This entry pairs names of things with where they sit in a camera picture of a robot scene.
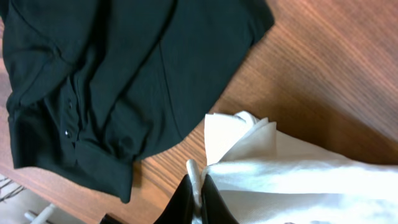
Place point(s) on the black polo shirt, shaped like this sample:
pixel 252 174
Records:
pixel 100 84

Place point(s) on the white t-shirt black print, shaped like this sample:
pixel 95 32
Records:
pixel 266 176

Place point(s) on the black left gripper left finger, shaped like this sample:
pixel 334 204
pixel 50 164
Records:
pixel 181 206

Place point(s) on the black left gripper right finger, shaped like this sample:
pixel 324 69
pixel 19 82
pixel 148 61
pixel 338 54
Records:
pixel 214 209

